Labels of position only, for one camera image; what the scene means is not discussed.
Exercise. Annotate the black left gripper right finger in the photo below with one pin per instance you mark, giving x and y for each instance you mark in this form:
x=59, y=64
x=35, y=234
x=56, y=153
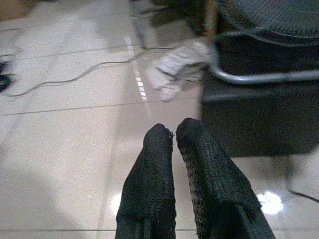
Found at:
x=211, y=179

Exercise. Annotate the dark grey standing fan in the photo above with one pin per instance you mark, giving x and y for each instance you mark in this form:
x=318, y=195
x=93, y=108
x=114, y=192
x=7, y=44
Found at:
x=274, y=15

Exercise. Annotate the crumpled white cloth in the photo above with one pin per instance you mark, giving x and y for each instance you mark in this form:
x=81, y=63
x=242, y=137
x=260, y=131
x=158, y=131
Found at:
x=174, y=64

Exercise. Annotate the tan cardboard box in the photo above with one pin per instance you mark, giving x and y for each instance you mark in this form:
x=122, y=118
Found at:
x=12, y=8

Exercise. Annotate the black rectangular box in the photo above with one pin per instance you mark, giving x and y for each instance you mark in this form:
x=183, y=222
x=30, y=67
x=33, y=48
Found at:
x=249, y=119

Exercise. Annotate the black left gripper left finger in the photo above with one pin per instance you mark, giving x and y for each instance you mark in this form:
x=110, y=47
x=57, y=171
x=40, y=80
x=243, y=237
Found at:
x=149, y=179

